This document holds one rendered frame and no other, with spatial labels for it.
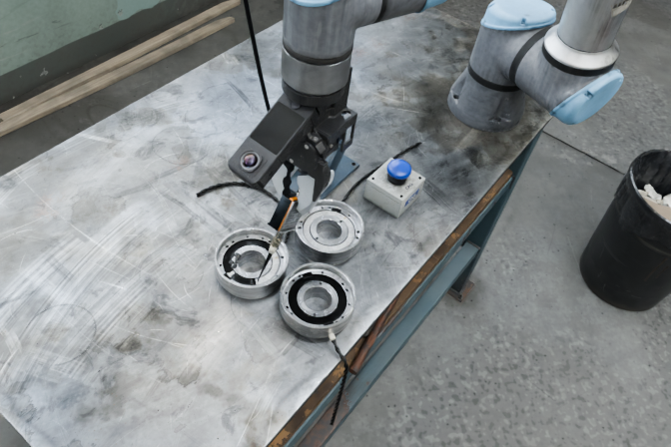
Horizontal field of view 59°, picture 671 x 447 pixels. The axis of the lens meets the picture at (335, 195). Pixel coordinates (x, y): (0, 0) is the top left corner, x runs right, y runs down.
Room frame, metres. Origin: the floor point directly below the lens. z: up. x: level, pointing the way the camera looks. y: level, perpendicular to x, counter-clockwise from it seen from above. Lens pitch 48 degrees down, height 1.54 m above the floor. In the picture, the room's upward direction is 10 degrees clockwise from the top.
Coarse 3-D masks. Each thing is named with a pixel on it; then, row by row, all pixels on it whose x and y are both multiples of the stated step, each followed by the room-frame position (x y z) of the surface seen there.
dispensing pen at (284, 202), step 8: (280, 200) 0.51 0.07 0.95; (288, 200) 0.51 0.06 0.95; (280, 208) 0.51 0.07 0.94; (288, 208) 0.51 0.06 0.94; (280, 216) 0.50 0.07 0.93; (272, 224) 0.49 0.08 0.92; (280, 224) 0.49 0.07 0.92; (272, 240) 0.49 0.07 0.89; (280, 240) 0.49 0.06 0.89; (272, 248) 0.48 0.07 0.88; (264, 264) 0.47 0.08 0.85
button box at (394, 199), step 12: (384, 168) 0.71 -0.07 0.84; (372, 180) 0.68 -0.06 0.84; (384, 180) 0.68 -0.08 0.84; (396, 180) 0.68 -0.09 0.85; (408, 180) 0.69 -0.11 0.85; (420, 180) 0.70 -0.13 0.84; (372, 192) 0.67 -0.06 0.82; (384, 192) 0.66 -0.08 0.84; (396, 192) 0.66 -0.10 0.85; (408, 192) 0.67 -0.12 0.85; (420, 192) 0.70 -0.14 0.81; (384, 204) 0.66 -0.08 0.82; (396, 204) 0.65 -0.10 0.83; (408, 204) 0.67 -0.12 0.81; (396, 216) 0.65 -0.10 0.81
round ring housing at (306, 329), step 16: (304, 272) 0.49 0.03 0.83; (320, 272) 0.49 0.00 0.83; (336, 272) 0.49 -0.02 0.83; (288, 288) 0.46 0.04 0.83; (304, 288) 0.46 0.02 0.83; (320, 288) 0.47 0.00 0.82; (352, 288) 0.47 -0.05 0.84; (288, 304) 0.43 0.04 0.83; (304, 304) 0.44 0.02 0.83; (336, 304) 0.45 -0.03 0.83; (352, 304) 0.44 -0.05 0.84; (288, 320) 0.41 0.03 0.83; (336, 320) 0.42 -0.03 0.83; (320, 336) 0.40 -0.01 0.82
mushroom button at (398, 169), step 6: (390, 162) 0.70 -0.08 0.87; (396, 162) 0.70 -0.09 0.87; (402, 162) 0.70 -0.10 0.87; (390, 168) 0.69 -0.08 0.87; (396, 168) 0.69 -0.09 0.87; (402, 168) 0.69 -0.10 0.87; (408, 168) 0.69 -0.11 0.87; (390, 174) 0.68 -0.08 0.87; (396, 174) 0.67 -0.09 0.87; (402, 174) 0.68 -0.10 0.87; (408, 174) 0.68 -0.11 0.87
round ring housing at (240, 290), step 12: (252, 228) 0.54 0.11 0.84; (228, 240) 0.52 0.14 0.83; (216, 252) 0.49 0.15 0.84; (240, 252) 0.50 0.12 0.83; (252, 252) 0.51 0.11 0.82; (264, 252) 0.51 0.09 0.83; (288, 252) 0.51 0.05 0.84; (216, 264) 0.47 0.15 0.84; (240, 264) 0.50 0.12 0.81; (288, 264) 0.49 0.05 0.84; (252, 276) 0.47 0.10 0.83; (276, 276) 0.48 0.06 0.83; (228, 288) 0.45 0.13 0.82; (240, 288) 0.44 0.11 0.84; (252, 288) 0.44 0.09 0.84; (264, 288) 0.45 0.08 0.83; (276, 288) 0.46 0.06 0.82
